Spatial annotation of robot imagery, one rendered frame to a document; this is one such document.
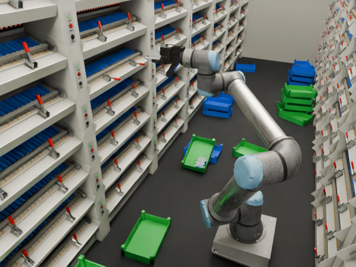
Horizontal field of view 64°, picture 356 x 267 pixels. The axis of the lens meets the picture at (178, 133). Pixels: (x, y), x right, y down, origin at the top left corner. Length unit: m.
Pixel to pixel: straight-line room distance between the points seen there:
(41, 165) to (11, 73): 0.40
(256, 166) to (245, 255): 0.81
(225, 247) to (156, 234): 0.46
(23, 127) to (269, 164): 0.90
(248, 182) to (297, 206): 1.30
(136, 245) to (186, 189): 0.59
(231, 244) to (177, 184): 0.75
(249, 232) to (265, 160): 0.76
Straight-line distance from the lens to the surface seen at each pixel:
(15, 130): 1.19
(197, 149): 2.49
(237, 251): 1.71
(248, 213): 1.61
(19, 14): 1.13
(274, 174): 1.03
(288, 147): 1.09
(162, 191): 2.19
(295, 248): 2.01
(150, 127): 2.09
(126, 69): 1.70
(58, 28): 1.27
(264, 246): 1.73
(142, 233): 1.93
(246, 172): 1.01
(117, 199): 1.96
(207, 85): 1.40
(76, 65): 1.32
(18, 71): 1.16
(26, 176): 1.29
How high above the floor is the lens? 1.50
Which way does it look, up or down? 32 degrees down
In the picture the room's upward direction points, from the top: 1 degrees clockwise
